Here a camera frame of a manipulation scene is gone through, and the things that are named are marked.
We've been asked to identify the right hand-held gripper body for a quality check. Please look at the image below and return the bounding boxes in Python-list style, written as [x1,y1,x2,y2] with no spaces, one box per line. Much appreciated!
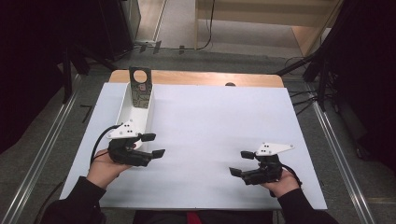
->
[241,142,295,187]

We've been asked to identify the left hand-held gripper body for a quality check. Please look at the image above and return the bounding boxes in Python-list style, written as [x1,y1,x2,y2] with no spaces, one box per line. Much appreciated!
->
[106,119,156,168]

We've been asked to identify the white plastic bin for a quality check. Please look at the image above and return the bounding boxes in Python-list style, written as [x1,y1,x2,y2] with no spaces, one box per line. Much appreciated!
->
[114,81,156,151]

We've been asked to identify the dark patterned phone case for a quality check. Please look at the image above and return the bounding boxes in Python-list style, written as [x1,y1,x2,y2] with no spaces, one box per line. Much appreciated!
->
[128,65,153,110]

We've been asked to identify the person's right hand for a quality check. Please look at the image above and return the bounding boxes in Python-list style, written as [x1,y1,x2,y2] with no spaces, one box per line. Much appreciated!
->
[261,169,301,199]

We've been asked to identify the person's left hand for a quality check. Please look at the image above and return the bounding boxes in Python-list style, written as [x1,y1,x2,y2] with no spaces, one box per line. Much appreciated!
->
[86,148,134,190]

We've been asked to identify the white table board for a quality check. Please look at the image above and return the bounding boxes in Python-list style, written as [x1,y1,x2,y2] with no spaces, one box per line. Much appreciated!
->
[59,82,329,211]

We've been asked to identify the black hex key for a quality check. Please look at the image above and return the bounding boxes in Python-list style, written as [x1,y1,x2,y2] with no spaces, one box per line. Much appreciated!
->
[79,104,93,124]

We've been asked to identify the person's red garment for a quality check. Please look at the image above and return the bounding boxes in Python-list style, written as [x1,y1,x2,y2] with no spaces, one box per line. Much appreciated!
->
[186,212,204,224]

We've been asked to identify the person's dark clothing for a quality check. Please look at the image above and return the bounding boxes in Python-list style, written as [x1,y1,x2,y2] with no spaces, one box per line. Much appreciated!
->
[134,210,275,224]

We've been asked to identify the black metal stand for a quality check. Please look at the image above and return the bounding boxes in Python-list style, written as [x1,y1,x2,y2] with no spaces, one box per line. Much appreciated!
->
[275,52,331,111]
[60,43,118,105]

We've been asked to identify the black cabinet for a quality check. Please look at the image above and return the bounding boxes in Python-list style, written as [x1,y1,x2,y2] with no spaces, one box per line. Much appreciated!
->
[99,0,141,62]

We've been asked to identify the black curtain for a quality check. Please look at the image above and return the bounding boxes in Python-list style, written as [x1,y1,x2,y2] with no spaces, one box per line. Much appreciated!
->
[0,0,104,153]
[323,0,396,172]

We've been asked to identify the light wooden shelf unit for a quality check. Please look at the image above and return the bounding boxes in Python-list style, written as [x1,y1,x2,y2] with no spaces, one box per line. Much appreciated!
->
[194,0,345,57]

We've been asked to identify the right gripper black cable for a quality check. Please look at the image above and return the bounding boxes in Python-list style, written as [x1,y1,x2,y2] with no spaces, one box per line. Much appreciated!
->
[281,162,303,188]

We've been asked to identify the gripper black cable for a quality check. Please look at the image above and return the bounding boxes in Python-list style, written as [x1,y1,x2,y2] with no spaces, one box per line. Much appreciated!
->
[90,123,123,166]
[281,162,303,188]

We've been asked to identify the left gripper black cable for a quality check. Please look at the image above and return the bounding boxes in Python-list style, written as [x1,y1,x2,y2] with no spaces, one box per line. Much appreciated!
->
[90,123,123,166]

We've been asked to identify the metal floor rail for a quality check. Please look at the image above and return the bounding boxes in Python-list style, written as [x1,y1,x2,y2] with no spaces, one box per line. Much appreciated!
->
[311,101,377,224]
[0,74,82,224]

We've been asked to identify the bundle of black floor cables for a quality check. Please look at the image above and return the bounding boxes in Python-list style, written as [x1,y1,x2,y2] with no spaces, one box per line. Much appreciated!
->
[288,88,318,116]

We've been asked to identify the black hanging cable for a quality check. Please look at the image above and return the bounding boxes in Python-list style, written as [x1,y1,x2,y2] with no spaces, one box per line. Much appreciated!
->
[196,0,217,50]

